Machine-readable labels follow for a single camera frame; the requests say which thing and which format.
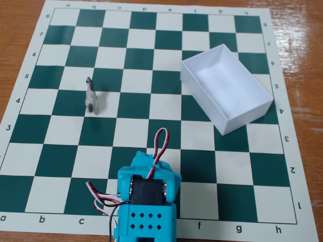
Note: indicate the cyan gripper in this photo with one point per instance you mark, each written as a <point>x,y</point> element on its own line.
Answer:
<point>144,157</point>

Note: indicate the grey toy horse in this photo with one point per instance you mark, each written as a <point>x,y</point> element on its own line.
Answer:
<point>90,97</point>

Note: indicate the cyan robot arm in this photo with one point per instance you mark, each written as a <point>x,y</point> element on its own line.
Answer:
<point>146,216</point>

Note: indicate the white open cardboard box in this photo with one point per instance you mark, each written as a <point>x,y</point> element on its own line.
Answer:
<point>227,83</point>

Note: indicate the green white chessboard mat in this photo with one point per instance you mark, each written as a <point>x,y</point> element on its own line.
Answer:
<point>141,106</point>

